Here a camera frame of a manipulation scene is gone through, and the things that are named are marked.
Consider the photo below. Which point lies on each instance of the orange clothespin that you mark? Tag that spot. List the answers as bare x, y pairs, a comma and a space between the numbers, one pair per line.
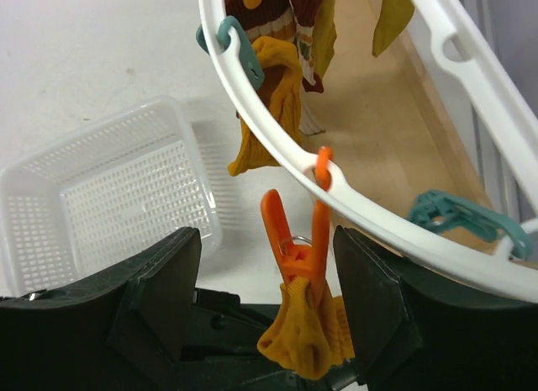
296, 255

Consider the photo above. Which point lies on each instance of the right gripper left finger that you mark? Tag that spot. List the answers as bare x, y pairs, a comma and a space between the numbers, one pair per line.
122, 328

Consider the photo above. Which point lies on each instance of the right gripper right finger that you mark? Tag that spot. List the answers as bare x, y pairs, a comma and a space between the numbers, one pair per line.
413, 329

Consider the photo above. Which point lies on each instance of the olive yellow sock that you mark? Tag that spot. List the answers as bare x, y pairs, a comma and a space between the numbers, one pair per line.
394, 17

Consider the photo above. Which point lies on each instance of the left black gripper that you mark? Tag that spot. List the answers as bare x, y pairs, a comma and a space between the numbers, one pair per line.
220, 351

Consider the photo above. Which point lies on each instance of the wooden drying rack frame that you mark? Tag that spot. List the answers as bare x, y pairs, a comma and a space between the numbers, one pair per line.
400, 126

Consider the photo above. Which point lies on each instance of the teal clothespin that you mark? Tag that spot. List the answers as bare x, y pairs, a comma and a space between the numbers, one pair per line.
241, 50

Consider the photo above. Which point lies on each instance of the mustard sock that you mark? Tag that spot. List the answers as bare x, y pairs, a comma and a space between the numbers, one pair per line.
305, 337
280, 93

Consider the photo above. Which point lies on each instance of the teal clip empty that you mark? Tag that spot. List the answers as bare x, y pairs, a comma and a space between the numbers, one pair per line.
438, 211

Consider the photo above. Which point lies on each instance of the white round sock hanger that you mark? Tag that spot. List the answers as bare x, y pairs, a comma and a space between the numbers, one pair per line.
458, 257

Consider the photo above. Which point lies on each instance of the white plastic basket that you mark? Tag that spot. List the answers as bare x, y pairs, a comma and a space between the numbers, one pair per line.
102, 194

